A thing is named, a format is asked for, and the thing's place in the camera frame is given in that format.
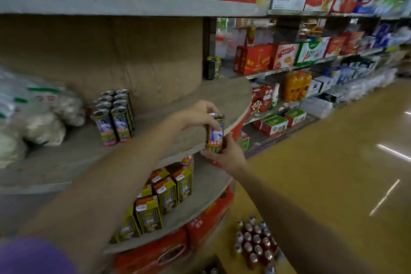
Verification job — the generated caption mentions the person's right forearm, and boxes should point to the person's right forearm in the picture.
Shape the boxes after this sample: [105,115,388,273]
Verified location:
[234,169,373,274]

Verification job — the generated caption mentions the person's left hand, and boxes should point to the person's left hand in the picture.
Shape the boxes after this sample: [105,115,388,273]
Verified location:
[176,100,222,132]

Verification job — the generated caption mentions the small red box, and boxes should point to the small red box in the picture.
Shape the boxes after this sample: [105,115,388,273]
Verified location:
[340,31,365,55]
[324,36,347,58]

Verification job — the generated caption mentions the long metal shelving unit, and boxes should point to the long metal shelving unit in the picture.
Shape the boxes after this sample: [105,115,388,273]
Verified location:
[203,0,411,159]

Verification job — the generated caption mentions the person's left forearm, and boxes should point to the person's left forearm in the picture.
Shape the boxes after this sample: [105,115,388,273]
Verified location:
[18,113,185,274]

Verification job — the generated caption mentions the row of white packets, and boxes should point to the row of white packets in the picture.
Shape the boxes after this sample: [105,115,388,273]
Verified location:
[321,68,399,109]

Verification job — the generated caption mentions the orange and white box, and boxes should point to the orange and white box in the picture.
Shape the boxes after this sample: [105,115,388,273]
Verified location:
[269,42,300,70]

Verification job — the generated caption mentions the pile of clear plastic bags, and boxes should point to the pile of clear plastic bags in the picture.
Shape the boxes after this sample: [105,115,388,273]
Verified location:
[0,67,86,169]

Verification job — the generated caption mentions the green and white box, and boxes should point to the green and white box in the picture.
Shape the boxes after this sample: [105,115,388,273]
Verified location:
[293,37,331,67]

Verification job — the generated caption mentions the person's right hand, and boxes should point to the person's right hand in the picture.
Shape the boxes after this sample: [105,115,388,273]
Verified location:
[201,133,248,177]

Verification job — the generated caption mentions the printed drink can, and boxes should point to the printed drink can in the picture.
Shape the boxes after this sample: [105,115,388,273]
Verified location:
[205,113,225,154]

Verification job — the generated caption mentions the cluster of red-white cans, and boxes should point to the cluster of red-white cans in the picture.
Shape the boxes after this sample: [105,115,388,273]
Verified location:
[232,215,286,274]

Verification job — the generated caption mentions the row of blue-green packs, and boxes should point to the row of blue-green packs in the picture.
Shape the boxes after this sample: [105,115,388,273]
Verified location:
[353,0,411,17]

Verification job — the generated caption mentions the red carton with white edge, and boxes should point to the red carton with white edge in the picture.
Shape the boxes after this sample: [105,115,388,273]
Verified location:
[225,106,252,143]

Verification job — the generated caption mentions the purple sleeve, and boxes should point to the purple sleeve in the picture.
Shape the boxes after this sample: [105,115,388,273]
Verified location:
[0,237,78,274]

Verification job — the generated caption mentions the orange juice bottle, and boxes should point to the orange juice bottle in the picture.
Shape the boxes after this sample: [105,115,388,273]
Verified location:
[294,70,305,101]
[283,71,298,103]
[300,71,313,101]

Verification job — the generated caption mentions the group of printed cans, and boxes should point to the group of printed cans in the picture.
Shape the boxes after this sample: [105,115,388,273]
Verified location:
[91,88,136,147]

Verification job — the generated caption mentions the red cartoon face box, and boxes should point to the red cartoon face box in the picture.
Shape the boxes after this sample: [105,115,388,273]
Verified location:
[250,84,274,116]

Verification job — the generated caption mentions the white box with green lid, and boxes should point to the white box with green lid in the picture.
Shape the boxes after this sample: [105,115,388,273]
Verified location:
[251,113,277,131]
[284,109,307,128]
[260,115,289,138]

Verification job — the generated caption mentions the row of blue packs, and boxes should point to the row of blue packs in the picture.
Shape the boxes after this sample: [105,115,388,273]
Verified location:
[357,23,411,54]

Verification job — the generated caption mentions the row of blue-white boxes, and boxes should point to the row of blue-white boxes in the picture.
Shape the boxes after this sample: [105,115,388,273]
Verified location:
[323,57,380,85]

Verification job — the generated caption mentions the plain white box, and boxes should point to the plain white box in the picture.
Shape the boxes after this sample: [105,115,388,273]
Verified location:
[306,79,323,98]
[313,75,335,93]

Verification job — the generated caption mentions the round grey tiered shelf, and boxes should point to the round grey tiered shelf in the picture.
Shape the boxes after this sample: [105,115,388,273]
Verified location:
[0,0,269,274]

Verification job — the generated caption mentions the group of yellow-green drink cartons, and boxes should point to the group of yellow-green drink cartons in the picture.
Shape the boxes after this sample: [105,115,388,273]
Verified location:
[111,155,195,244]

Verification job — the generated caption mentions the large red carton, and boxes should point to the large red carton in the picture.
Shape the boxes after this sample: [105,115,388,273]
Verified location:
[186,186,235,249]
[113,228,191,274]

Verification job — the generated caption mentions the row of clear plastic bottles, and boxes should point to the row of clear plastic bottles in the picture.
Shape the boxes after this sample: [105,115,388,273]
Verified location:
[215,18,248,60]

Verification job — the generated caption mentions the flat white box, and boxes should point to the flat white box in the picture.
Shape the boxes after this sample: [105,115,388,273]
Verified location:
[299,97,334,119]

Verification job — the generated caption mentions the dark bottle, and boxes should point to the dark bottle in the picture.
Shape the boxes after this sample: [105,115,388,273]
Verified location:
[205,56,215,80]

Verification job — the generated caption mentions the white bottle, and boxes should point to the white bottle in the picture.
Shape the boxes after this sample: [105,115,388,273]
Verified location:
[270,83,281,109]

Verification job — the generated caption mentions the red box with yellow print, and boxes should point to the red box with yellow print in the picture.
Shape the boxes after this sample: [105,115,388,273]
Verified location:
[233,44,274,76]

